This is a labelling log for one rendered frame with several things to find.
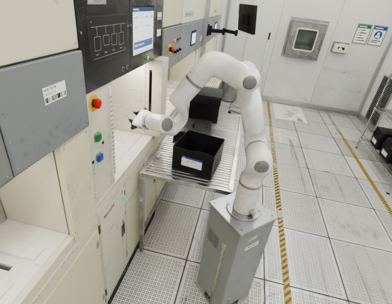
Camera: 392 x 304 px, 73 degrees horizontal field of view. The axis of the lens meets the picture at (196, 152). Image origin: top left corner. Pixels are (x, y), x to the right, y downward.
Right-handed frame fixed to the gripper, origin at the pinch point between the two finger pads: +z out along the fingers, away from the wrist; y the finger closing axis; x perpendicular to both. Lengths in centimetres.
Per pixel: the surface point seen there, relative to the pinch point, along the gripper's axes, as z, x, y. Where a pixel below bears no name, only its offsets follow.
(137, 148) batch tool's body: 20.1, -24.2, -9.6
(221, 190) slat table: -27, -61, -6
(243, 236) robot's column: -56, -59, -24
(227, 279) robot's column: -46, -83, -48
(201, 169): -13, -51, 0
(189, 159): -6.4, -43.6, 0.6
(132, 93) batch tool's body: 33.3, -5.4, 19.9
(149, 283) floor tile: 8, -85, -82
